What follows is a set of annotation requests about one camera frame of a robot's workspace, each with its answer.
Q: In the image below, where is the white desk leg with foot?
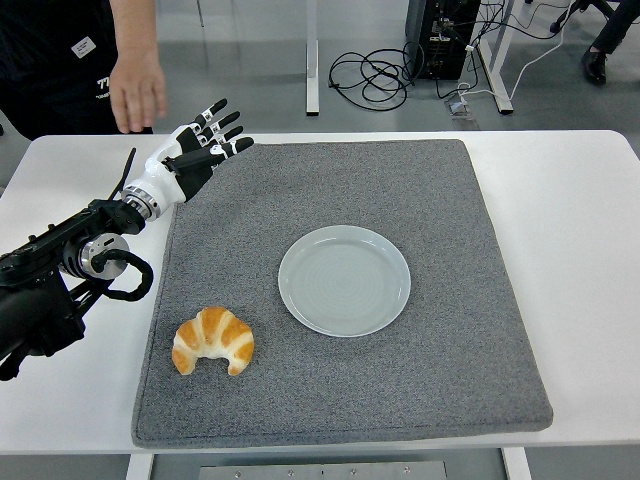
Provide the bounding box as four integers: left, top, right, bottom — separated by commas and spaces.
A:
477, 0, 515, 116

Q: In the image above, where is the black coiled floor cable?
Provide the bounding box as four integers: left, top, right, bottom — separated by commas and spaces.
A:
328, 40, 419, 111

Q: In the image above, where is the white floor cable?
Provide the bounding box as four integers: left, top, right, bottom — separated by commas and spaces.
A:
457, 19, 569, 101

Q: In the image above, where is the person's hand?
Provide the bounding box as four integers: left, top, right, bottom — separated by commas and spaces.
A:
108, 47, 169, 135

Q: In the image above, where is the person's leg with black shoe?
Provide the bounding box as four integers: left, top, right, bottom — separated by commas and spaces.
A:
581, 0, 640, 85

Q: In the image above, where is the person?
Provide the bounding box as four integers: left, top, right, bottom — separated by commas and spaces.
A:
0, 0, 157, 142

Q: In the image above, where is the grey fabric mat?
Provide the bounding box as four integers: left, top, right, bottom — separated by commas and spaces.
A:
130, 138, 555, 449

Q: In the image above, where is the black office chair base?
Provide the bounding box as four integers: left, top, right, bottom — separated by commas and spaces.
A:
549, 0, 621, 35

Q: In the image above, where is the white straight desk leg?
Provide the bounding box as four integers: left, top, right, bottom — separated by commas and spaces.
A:
304, 0, 320, 118

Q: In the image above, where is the white table leg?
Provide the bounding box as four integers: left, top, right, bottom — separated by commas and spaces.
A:
502, 447, 532, 480
124, 452, 154, 480

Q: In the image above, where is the golden croissant bread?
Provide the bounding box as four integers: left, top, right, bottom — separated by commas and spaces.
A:
171, 305, 255, 377

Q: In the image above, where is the grey metal plate with screws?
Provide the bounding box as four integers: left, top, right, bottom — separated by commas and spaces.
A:
198, 460, 449, 480

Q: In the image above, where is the metal floor socket box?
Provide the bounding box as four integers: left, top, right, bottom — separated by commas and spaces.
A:
444, 97, 479, 121

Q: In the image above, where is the black computer tower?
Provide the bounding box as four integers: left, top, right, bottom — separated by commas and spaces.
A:
403, 0, 482, 82

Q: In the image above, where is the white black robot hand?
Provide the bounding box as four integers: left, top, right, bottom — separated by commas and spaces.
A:
139, 98, 255, 212

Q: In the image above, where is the pale grey round plate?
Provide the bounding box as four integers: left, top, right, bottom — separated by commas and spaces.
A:
277, 224, 412, 338

